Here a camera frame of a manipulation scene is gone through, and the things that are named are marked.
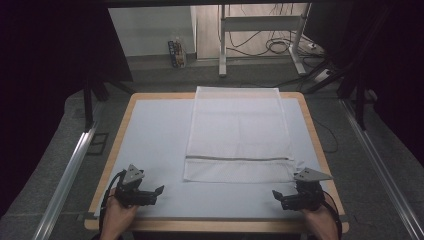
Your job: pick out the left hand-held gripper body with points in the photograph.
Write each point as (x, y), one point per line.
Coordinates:
(131, 196)

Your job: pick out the white mesh laundry bag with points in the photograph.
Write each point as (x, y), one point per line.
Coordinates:
(238, 133)

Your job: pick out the aluminium rail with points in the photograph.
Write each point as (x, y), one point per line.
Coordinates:
(66, 180)
(380, 166)

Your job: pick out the black metal stand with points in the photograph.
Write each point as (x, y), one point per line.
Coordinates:
(359, 106)
(87, 106)

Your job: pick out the wooden framed work board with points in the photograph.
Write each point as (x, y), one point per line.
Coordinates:
(153, 140)

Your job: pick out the pack of bottles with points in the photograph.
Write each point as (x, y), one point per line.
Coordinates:
(177, 53)

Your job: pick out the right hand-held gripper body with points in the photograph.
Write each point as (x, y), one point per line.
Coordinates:
(308, 196)

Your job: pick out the black curtain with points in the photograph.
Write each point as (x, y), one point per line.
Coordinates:
(43, 66)
(396, 60)

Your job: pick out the white metal desk frame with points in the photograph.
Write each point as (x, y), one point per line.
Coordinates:
(258, 23)

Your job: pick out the person's right hand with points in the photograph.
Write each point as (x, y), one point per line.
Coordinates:
(323, 223)

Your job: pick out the person's left hand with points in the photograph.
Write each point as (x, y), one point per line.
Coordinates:
(115, 220)

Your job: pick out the small white power strip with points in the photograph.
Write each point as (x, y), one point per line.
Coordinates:
(312, 46)

